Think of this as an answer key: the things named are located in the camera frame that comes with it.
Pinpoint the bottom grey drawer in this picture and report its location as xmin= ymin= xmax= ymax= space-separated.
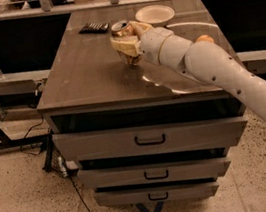
xmin=94 ymin=182 xmax=219 ymax=207

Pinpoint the black chocolate bar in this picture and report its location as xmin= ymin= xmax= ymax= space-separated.
xmin=80 ymin=22 xmax=109 ymax=34

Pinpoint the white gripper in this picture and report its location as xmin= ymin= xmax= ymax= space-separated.
xmin=110 ymin=21 xmax=174 ymax=65

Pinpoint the orange fruit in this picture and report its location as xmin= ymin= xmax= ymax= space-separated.
xmin=195 ymin=34 xmax=214 ymax=43

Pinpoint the middle grey drawer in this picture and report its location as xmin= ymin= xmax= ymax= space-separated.
xmin=77 ymin=157 xmax=231 ymax=190

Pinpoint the grey drawer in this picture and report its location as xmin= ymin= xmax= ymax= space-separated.
xmin=52 ymin=116 xmax=248 ymax=161
xmin=77 ymin=157 xmax=231 ymax=190
xmin=94 ymin=182 xmax=219 ymax=207

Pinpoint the grey drawer cabinet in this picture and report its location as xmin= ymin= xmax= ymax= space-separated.
xmin=21 ymin=0 xmax=266 ymax=212

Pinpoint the grey side bench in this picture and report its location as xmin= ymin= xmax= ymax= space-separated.
xmin=0 ymin=70 xmax=50 ymax=150

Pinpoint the white paper bowl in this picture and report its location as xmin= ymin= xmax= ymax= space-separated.
xmin=135 ymin=5 xmax=175 ymax=27

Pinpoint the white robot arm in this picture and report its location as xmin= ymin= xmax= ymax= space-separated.
xmin=111 ymin=20 xmax=266 ymax=122

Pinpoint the black floor cable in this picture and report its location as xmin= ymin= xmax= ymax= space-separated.
xmin=13 ymin=106 xmax=98 ymax=212

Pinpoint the top grey drawer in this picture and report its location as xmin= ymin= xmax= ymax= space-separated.
xmin=52 ymin=116 xmax=248 ymax=161

